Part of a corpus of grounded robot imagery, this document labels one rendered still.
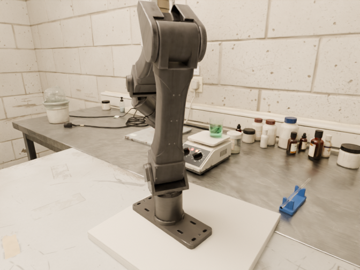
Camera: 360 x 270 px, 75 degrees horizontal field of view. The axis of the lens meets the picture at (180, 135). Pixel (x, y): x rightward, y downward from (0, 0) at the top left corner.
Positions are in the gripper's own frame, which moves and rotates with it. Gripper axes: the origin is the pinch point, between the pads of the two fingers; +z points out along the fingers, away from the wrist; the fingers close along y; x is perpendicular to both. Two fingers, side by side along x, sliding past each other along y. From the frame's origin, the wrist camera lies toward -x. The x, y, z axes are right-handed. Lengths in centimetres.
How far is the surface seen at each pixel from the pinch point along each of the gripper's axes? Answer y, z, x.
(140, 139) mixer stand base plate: 28.5, 14.0, 4.2
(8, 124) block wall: 232, 29, 29
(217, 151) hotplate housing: -12.2, 11.3, 0.4
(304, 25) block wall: -22, 20, -64
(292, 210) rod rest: -40.8, 6.5, 10.7
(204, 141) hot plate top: -7.6, 8.6, -1.4
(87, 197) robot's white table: 4.3, -15.7, 30.6
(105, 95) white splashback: 112, 36, -25
